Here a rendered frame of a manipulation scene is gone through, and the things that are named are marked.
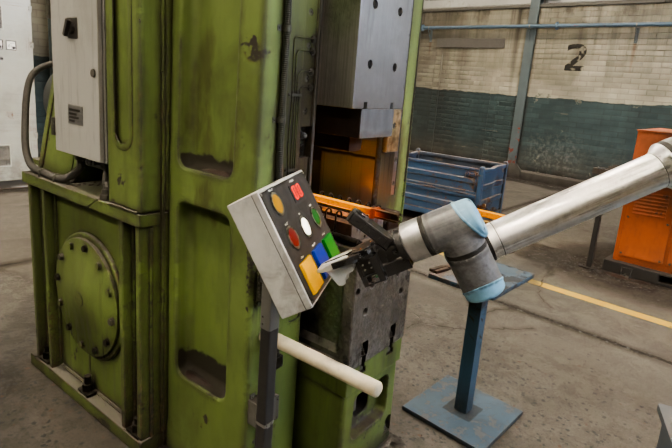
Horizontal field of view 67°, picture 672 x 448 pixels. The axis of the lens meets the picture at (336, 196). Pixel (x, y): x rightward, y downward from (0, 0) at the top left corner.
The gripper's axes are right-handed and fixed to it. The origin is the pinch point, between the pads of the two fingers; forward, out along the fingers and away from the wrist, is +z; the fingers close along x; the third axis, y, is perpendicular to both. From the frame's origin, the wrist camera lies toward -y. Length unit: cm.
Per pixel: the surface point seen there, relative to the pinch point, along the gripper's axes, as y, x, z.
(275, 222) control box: -13.9, -5.3, 3.0
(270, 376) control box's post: 24.6, 9.3, 29.9
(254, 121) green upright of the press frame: -40, 34, 12
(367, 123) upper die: -26, 59, -13
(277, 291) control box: 0.1, -7.1, 8.9
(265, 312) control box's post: 7.8, 8.8, 22.6
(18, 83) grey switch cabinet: -231, 374, 373
